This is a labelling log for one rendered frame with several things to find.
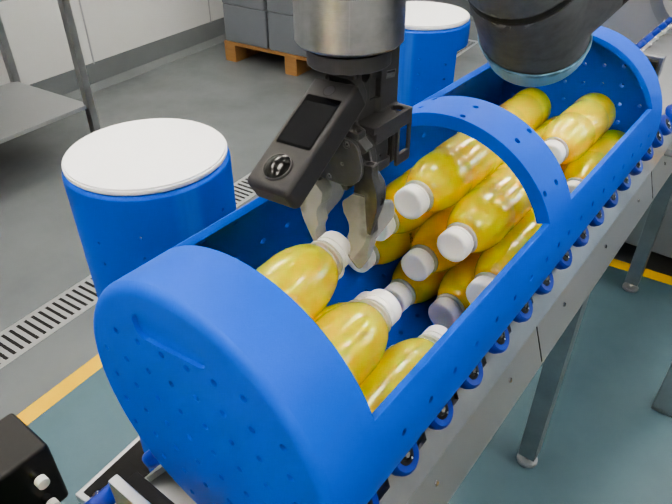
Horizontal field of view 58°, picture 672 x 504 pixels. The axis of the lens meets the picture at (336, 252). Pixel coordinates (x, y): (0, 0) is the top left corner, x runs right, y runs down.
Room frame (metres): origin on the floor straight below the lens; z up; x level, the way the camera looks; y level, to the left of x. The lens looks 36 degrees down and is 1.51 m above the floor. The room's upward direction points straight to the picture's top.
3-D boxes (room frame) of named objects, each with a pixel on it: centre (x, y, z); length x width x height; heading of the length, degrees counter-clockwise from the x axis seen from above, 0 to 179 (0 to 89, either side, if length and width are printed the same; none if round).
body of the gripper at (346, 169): (0.52, -0.02, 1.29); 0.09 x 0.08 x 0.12; 142
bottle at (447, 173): (0.68, -0.15, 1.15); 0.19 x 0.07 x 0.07; 142
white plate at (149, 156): (0.96, 0.33, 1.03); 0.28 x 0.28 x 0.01
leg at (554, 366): (1.07, -0.55, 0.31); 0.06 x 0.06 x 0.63; 52
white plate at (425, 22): (1.84, -0.25, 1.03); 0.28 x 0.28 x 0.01
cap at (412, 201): (0.60, -0.09, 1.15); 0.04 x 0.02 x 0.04; 52
